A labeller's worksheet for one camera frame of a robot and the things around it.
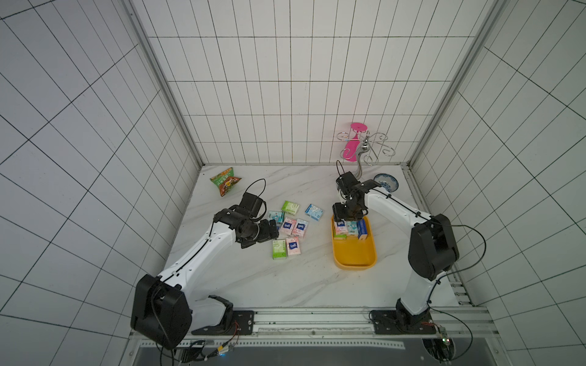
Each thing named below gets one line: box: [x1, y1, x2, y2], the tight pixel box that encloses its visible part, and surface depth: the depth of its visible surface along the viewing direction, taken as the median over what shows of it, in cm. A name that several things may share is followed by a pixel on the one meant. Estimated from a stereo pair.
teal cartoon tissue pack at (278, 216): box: [267, 210, 286, 224], surface depth 99 cm
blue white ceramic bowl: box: [373, 173, 400, 193], surface depth 112 cm
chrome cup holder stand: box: [336, 130, 397, 180], surface depth 92 cm
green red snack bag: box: [209, 166, 242, 197], surface depth 109 cm
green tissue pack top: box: [280, 200, 300, 216], surface depth 102 cm
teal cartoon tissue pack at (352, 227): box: [346, 220, 359, 236], surface depth 94 cm
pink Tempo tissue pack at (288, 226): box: [280, 217, 297, 237], surface depth 95 cm
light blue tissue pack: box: [305, 203, 324, 222], surface depth 100 cm
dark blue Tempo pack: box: [356, 218, 368, 241], surface depth 92 cm
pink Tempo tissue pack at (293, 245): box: [285, 236, 302, 256], surface depth 89 cm
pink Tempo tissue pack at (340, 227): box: [334, 220, 349, 235], surface depth 91 cm
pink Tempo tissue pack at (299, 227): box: [291, 218, 310, 238], surface depth 95 cm
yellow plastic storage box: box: [331, 215, 377, 271], surface depth 89 cm
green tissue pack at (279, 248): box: [272, 238, 288, 260], surface depth 89 cm
